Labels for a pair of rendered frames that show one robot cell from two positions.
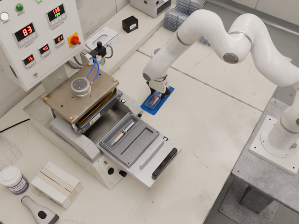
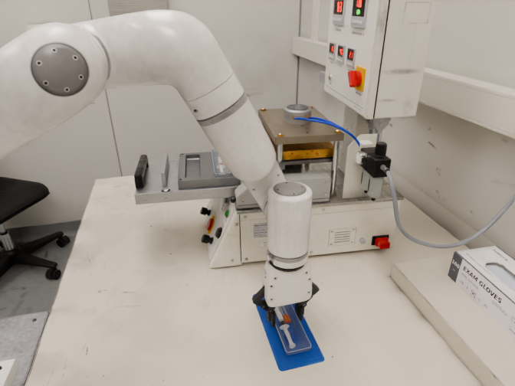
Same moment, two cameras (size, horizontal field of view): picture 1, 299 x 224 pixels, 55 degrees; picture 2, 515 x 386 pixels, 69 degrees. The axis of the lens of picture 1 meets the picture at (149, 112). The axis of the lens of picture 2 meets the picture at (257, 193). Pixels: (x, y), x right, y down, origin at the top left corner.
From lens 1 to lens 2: 1.62 m
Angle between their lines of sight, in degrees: 89
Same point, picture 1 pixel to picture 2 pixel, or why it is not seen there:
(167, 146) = (155, 187)
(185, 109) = (211, 345)
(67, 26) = (362, 46)
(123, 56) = (447, 322)
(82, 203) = not seen: hidden behind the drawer
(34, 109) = not seen: hidden behind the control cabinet
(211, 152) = (103, 313)
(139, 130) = (204, 171)
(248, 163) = (12, 345)
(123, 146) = (205, 158)
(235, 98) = not seen: outside the picture
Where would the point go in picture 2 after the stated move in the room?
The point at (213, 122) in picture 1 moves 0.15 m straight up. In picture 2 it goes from (131, 367) to (118, 312)
